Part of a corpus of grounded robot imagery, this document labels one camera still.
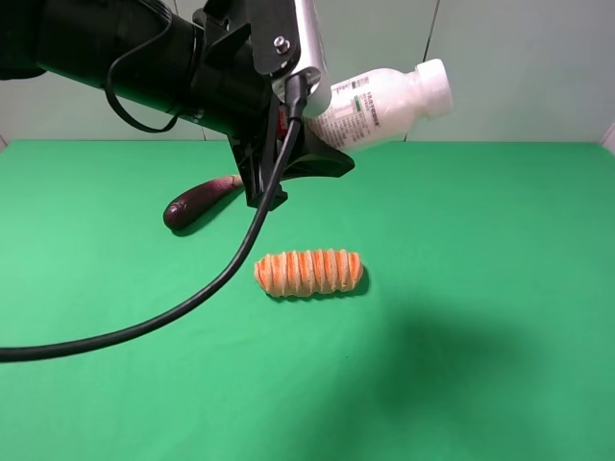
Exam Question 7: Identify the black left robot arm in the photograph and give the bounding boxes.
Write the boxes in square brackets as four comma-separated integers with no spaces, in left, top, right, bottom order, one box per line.
[1,1,355,206]

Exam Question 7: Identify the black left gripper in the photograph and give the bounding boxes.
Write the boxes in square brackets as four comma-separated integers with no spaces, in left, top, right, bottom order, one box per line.
[190,1,356,207]

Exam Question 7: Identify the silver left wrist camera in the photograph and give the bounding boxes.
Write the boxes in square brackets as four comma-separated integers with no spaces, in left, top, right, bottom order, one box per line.
[247,0,332,118]

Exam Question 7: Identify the orange striped bread loaf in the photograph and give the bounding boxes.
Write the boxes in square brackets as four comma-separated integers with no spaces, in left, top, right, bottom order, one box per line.
[254,249,364,298]

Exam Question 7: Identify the purple eggplant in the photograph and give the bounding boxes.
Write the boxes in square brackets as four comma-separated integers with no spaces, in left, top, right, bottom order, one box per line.
[162,175,243,231]

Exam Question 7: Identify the black left camera cable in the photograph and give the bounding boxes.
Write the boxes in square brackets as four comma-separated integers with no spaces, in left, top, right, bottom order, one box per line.
[0,74,308,363]

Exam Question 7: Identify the white milk bottle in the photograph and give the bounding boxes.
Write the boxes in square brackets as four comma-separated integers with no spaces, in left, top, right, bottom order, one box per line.
[306,59,453,154]

